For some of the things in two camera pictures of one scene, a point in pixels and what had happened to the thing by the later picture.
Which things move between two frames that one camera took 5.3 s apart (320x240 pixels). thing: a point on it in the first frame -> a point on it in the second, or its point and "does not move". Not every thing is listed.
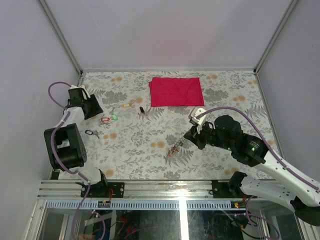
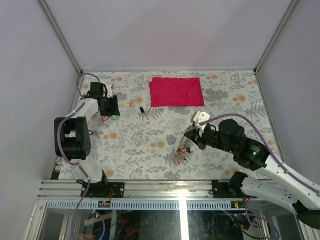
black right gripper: [193, 135] does not move
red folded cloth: [176, 92] does not move
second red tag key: [105, 119] does not move
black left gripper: [97, 109] -> [113, 110]
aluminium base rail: [69, 190] does not move
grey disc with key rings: [174, 149] -> [181, 153]
